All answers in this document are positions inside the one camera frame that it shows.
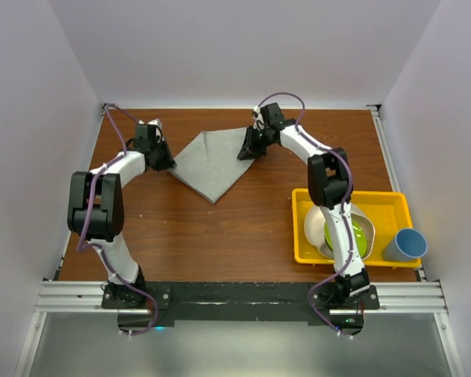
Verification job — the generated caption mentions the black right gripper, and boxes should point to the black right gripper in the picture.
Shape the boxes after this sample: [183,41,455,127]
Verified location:
[238,125,276,160]

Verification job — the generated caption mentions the grey cloth napkin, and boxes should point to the grey cloth napkin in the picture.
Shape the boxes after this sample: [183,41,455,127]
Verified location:
[170,127,253,203]

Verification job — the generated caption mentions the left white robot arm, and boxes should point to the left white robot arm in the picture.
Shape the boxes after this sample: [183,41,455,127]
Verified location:
[68,119,176,308]

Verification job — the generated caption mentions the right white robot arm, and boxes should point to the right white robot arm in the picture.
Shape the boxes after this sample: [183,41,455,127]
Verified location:
[238,103,370,309]

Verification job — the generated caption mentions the beige shell-shaped plate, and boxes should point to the beige shell-shaped plate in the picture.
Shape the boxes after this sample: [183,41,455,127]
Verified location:
[304,204,375,259]

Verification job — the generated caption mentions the lime green bowl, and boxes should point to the lime green bowl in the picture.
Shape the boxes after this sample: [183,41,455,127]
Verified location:
[321,219,368,260]

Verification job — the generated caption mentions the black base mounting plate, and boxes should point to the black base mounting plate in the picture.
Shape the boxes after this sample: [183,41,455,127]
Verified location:
[101,281,380,334]

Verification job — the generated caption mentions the yellow plastic tray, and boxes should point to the yellow plastic tray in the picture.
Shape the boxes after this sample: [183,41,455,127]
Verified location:
[291,188,422,269]

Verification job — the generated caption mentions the blue plastic cup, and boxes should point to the blue plastic cup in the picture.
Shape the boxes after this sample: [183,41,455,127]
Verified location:
[382,228,429,262]

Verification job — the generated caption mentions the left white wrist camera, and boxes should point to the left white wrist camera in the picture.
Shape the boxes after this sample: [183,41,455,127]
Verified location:
[138,119,162,130]

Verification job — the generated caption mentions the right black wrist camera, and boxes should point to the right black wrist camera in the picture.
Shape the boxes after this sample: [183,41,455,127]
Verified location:
[252,102,285,129]

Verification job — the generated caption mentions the aluminium frame rail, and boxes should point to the aluminium frame rail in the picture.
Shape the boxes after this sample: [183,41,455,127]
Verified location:
[34,281,447,314]

